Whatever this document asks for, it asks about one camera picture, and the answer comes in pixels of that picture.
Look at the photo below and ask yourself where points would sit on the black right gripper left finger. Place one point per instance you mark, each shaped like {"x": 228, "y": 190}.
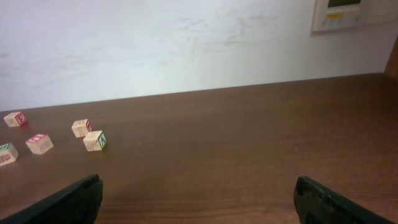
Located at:
{"x": 79, "y": 203}

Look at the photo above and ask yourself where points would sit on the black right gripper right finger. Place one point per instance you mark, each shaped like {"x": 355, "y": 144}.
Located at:
{"x": 317, "y": 204}

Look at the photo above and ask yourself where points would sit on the green N wooden block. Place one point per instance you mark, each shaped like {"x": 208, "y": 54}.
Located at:
{"x": 95, "y": 141}

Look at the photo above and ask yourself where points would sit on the red U wooden block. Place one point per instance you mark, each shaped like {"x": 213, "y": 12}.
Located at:
{"x": 39, "y": 144}

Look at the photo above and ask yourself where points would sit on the green R wooden block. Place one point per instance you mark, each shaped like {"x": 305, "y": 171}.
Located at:
{"x": 81, "y": 128}

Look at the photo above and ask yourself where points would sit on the green B wooden block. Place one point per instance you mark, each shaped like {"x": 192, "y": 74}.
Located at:
{"x": 8, "y": 154}

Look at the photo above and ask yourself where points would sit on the plain wooden block far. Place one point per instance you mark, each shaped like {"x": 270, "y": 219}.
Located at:
{"x": 15, "y": 119}

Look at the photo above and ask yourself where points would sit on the white wall control panel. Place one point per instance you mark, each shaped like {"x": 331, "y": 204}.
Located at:
{"x": 338, "y": 14}

